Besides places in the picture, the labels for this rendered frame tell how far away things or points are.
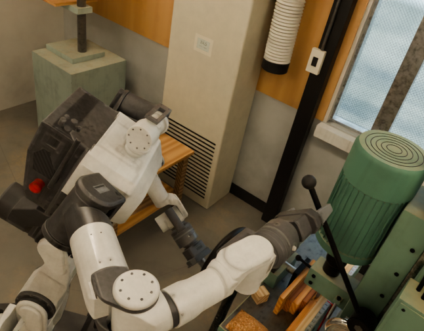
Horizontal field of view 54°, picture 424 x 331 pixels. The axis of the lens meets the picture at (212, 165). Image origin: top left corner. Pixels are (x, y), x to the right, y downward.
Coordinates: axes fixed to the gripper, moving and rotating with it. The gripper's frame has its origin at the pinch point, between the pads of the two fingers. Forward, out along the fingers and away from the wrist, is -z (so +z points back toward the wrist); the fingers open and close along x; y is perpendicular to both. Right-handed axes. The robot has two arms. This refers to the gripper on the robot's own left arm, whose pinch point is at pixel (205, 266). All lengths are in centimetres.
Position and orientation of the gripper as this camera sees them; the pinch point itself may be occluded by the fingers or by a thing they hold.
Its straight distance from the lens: 165.3
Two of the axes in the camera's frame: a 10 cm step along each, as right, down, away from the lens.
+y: 5.9, -4.8, -6.5
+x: -5.8, 3.1, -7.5
